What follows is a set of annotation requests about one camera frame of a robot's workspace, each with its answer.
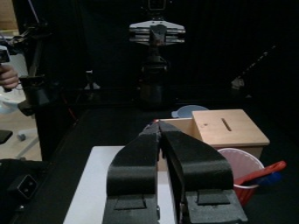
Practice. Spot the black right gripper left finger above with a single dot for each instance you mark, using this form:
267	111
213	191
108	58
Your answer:
132	172

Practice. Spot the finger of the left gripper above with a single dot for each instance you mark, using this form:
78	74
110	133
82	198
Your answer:
153	36
161	36

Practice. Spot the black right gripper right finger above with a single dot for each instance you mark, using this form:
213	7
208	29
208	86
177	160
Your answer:
197	166

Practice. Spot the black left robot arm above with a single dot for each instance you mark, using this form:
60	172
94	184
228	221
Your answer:
153	78

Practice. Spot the person's hand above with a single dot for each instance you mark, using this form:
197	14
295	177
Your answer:
6	77

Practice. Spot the red plastic cup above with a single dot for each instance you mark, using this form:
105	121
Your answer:
243	163

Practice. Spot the wooden box with slot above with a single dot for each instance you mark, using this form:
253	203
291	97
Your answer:
229	128

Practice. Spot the red plastic utensil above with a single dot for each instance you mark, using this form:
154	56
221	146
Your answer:
264	172

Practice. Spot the light blue plate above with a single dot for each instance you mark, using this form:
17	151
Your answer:
187	111

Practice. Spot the blue plastic utensil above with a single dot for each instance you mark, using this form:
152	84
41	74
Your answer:
272	178

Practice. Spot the black box with socket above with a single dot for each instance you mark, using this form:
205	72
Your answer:
24	186

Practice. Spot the black stand equipment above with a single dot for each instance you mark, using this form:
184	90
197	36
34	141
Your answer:
36	90

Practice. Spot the grey handheld device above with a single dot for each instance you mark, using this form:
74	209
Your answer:
4	54

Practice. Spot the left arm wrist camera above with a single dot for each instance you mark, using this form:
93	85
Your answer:
156	5

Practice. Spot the thin diagonal frame rod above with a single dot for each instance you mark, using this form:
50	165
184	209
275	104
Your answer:
255	62

